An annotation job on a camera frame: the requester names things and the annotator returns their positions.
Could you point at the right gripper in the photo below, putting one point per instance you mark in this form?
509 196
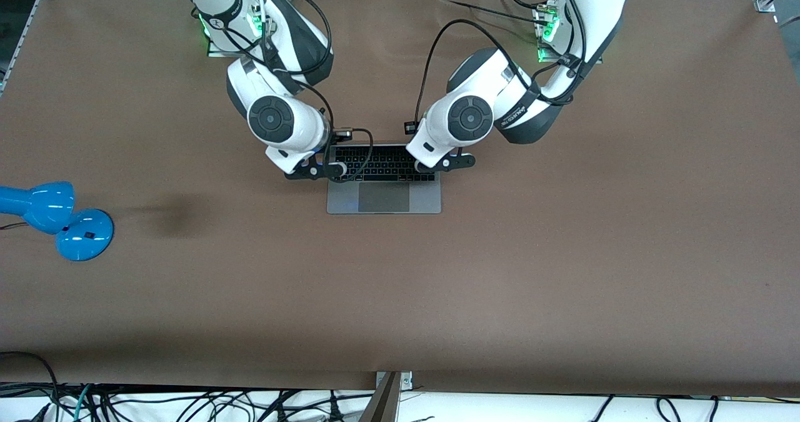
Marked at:
330 142

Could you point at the silver laptop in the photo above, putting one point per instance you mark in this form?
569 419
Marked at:
384 197

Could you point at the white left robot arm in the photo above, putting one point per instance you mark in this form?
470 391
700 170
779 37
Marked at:
469 117

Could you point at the brown paper table cover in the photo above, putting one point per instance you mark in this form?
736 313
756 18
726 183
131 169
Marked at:
400 297

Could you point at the blue desk lamp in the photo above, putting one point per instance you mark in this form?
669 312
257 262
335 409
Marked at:
84 237

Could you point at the black right camera mount bracket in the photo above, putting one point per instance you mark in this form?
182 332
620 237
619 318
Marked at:
312 172

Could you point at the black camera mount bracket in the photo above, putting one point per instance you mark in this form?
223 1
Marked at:
312 172
462 160

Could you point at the black left camera mount bracket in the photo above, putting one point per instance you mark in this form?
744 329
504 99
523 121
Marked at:
462 160

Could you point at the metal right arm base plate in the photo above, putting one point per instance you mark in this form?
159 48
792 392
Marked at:
215 51

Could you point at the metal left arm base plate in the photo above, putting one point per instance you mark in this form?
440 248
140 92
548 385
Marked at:
541 53

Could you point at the metal corner bracket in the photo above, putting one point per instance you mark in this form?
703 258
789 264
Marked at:
406 381

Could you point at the grey diagonal post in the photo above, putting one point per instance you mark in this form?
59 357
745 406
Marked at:
382 406

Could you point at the aluminium frame rail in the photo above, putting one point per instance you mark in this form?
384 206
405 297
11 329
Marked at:
22 37

